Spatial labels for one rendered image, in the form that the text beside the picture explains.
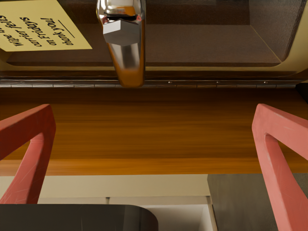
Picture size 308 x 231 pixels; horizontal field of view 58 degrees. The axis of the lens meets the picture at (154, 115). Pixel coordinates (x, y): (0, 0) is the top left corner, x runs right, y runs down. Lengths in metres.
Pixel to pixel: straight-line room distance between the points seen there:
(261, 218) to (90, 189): 0.77
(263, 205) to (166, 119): 0.35
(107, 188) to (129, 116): 0.86
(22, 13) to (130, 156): 0.20
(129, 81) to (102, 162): 0.20
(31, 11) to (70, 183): 1.07
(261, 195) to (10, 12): 0.58
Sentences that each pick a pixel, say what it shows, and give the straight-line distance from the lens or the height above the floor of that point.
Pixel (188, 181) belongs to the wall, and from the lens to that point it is 1.21.
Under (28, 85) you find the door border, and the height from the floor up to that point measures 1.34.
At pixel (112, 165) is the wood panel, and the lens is 0.35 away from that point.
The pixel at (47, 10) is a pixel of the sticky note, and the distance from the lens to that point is 0.20.
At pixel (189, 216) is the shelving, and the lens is 1.41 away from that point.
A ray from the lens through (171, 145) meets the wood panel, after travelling 0.35.
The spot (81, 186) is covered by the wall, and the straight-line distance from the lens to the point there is 1.24.
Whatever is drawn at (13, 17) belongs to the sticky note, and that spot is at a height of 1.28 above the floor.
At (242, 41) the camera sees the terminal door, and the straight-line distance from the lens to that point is 0.24.
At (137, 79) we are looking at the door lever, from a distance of 0.15.
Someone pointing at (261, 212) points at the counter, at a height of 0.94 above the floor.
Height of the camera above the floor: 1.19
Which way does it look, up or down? 2 degrees down
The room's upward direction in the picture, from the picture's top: 90 degrees counter-clockwise
